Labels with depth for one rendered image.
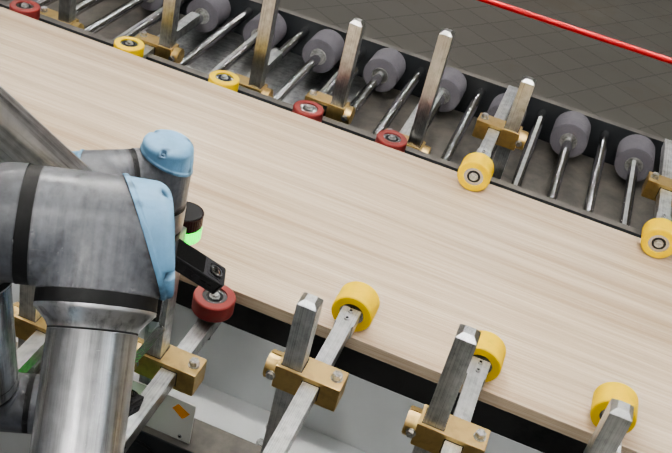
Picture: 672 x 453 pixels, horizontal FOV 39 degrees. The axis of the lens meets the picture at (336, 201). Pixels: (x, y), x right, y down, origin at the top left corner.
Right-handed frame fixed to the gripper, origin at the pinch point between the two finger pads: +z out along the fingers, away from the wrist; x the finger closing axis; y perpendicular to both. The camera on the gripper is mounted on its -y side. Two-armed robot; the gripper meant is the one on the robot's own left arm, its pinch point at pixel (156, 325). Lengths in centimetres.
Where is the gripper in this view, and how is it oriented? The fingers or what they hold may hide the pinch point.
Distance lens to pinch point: 158.7
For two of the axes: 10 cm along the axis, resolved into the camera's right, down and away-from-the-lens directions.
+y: -9.8, -1.7, -1.4
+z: -2.2, 8.0, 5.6
